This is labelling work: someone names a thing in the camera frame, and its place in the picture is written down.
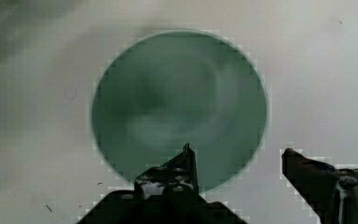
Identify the green mug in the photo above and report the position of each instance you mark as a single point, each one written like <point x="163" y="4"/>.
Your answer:
<point x="175" y="88"/>

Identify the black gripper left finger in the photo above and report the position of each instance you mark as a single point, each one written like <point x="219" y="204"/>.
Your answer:
<point x="165" y="194"/>

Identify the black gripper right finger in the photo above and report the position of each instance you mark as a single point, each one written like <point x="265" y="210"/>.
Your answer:
<point x="332" y="193"/>

